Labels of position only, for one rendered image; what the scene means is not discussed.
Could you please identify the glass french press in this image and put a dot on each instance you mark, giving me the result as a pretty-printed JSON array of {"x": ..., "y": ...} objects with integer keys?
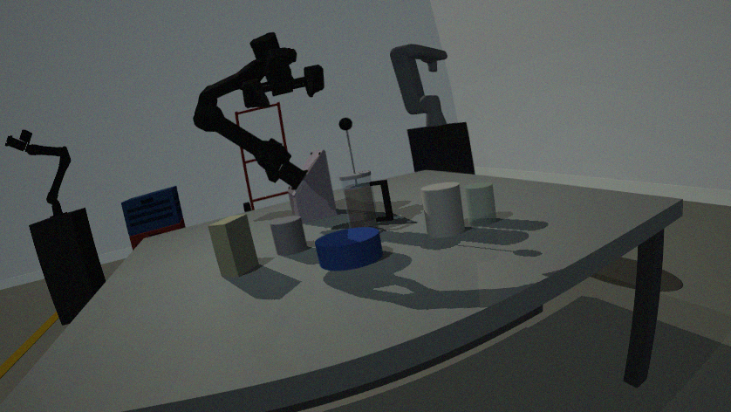
[{"x": 358, "y": 194}]

